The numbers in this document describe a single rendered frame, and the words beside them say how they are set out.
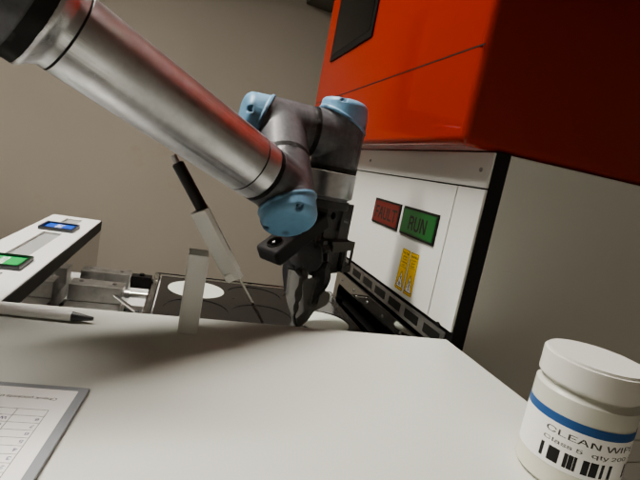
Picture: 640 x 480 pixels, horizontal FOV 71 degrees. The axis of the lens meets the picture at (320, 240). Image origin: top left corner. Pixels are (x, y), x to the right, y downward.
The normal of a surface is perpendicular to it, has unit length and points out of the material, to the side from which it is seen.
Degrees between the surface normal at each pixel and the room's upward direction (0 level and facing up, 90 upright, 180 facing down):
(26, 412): 0
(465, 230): 90
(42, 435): 0
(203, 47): 90
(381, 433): 0
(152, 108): 119
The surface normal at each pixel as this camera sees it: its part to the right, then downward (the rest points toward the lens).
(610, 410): 0.10, -0.61
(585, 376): -0.64, 0.00
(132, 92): 0.36, 0.67
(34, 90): 0.40, 0.22
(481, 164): -0.95, -0.14
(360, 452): 0.18, -0.97
